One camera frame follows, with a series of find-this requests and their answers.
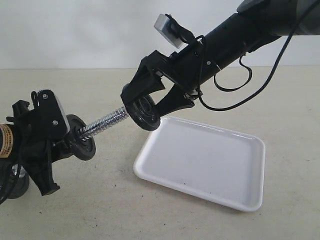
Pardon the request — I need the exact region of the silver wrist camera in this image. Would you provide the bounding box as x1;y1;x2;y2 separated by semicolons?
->
54;94;70;133
153;13;184;49

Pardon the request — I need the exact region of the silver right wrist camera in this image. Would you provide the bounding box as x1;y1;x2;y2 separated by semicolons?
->
153;13;184;49

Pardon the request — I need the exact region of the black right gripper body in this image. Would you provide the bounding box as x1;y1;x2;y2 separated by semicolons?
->
139;37;220;100

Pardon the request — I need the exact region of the white rectangular plastic tray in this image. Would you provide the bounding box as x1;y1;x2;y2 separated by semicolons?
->
133;116;266;212

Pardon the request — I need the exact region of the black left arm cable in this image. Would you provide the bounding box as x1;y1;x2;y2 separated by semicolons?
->
0;159;23;205

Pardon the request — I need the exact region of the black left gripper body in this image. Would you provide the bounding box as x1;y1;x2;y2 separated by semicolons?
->
6;89;68;196

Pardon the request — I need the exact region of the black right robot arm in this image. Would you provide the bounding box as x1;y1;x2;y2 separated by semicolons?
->
120;0;320;118

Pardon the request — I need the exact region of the black weight plate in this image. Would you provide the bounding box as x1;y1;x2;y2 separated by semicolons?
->
125;95;161;132
65;114;96;161

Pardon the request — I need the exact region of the chrome dumbbell bar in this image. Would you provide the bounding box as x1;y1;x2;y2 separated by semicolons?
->
12;107;128;179

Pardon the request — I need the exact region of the black weight plate far end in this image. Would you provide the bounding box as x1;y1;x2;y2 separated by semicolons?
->
5;173;30;199

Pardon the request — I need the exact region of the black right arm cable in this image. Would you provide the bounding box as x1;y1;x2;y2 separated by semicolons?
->
197;0;320;111

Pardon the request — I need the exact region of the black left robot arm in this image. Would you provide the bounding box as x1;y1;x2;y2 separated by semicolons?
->
0;89;74;199

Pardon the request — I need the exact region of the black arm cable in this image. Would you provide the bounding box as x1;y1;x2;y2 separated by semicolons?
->
197;0;320;111
0;159;23;205

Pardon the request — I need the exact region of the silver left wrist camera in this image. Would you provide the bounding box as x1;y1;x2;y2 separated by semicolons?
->
54;94;70;133

